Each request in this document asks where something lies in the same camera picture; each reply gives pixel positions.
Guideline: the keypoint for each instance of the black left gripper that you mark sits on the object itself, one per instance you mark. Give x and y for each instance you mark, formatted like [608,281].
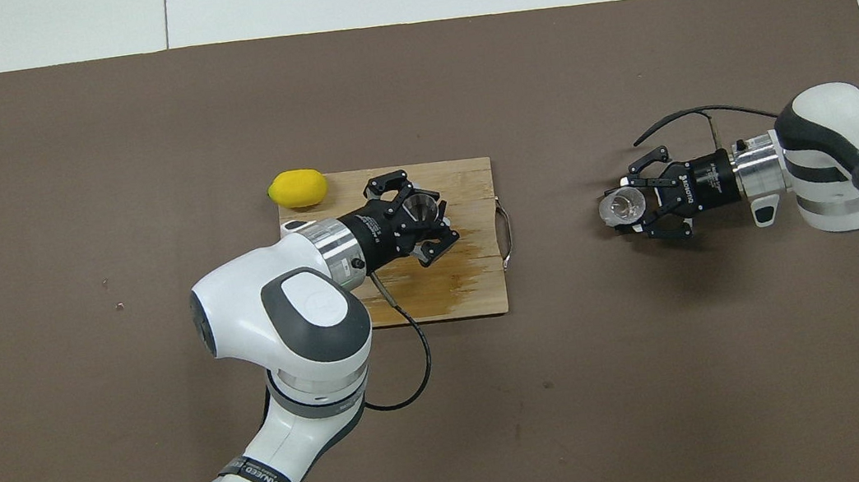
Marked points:
[379,235]

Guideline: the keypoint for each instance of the steel double jigger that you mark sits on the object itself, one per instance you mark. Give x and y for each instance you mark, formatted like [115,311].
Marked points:
[421,210]

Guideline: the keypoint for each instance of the small clear glass cup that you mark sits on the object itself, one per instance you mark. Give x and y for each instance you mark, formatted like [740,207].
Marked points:
[622,206]

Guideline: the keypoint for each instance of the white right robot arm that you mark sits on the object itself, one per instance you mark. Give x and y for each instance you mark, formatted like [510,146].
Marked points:
[841,153]

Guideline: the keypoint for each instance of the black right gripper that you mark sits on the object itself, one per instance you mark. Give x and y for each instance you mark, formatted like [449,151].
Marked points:
[708,183]

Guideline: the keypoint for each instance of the large brown table mat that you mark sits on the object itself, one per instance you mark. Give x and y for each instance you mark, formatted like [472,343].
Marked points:
[662,368]

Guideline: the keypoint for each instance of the yellow lemon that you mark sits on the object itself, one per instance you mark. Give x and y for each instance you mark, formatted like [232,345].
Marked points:
[298,188]

